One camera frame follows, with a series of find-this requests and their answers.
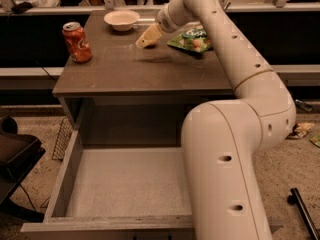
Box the crumpled snack wrapper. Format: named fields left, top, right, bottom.
left=288, top=122, right=314, bottom=139

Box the orange soda can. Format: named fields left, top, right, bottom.
left=62, top=22, right=92, bottom=63

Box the grey drawer cabinet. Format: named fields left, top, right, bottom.
left=53, top=11, right=233, bottom=147

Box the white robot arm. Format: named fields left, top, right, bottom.
left=157, top=0, right=296, bottom=240

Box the green packet on floor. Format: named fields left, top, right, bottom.
left=310, top=134, right=320, bottom=148

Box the green chip bag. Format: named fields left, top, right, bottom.
left=167, top=25, right=212, bottom=53

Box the open grey top drawer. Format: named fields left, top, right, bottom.
left=20, top=98, right=284, bottom=240

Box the small blue wrapper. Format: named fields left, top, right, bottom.
left=295, top=99, right=313, bottom=112

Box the white paper bowl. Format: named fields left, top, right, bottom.
left=104, top=10, right=140, bottom=32

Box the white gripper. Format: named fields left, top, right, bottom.
left=136, top=8, right=180, bottom=48

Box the black wire rack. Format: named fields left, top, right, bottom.
left=52, top=118, right=72, bottom=162

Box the black tray stand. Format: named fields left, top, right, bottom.
left=0, top=116, right=45, bottom=222

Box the black metal bar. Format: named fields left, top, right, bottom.
left=287, top=188, right=320, bottom=240

